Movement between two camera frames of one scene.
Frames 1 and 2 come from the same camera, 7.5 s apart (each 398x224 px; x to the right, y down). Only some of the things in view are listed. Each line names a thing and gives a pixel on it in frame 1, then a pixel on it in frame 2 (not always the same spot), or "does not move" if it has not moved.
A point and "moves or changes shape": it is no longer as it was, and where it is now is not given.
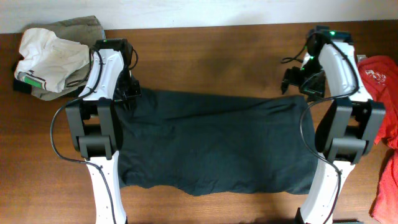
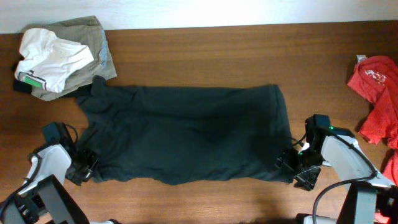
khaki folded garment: (86, 30) does not move
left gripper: (128, 94) -> (79, 180)
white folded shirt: (48, 60) does not move
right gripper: (292, 76) -> (306, 180)
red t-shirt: (380, 75) does not move
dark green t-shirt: (206, 145) moves or changes shape
